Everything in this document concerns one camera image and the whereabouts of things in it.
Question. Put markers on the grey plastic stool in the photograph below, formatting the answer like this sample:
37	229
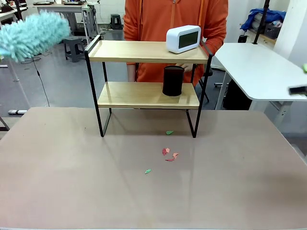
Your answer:
74	48

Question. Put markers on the dark plastic crate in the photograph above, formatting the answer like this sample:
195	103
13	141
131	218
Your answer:
272	30

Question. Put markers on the dark tray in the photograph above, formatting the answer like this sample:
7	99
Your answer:
72	3
43	3

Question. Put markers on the small black object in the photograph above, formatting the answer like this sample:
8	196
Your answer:
242	38

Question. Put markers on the white far background desk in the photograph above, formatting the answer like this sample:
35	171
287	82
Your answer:
7	14

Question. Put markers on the person's left hand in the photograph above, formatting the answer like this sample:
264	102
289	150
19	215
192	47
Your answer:
187	67

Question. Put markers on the orange-pink paper scrap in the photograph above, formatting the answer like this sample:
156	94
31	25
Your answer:
175	155

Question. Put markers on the two-tier wood metal shelf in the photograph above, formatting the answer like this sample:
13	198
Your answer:
115	51

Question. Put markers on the white background desk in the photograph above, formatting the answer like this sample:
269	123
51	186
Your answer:
72	8
7	14

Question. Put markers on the black bin under table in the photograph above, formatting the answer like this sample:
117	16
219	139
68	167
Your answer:
236	95

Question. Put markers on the person in orange hoodie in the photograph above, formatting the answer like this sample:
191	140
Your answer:
156	19

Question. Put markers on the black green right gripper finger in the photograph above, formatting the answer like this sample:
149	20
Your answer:
298	90
305	68

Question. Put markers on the white power strip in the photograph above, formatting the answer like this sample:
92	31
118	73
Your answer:
18	111

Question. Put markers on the teal microfiber duster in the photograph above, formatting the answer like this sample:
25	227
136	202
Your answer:
31	36

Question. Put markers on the black cylindrical cup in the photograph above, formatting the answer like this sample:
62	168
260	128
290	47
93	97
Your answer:
172	82

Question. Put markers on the white digital alarm clock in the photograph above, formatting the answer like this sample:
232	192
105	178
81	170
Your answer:
172	40

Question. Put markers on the blue cloth pile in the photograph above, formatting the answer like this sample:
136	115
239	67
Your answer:
254	16

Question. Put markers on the person's right hand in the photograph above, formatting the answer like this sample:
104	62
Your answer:
131	73

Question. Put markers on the large white side table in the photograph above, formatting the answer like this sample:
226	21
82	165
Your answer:
251	67

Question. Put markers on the black stand pole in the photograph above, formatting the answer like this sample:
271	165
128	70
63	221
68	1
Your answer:
18	9
262	19

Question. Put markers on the green paper scrap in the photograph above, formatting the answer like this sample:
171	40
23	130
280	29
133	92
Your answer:
169	132
148	171

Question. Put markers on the dark step stool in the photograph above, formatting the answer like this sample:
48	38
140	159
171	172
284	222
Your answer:
116	21

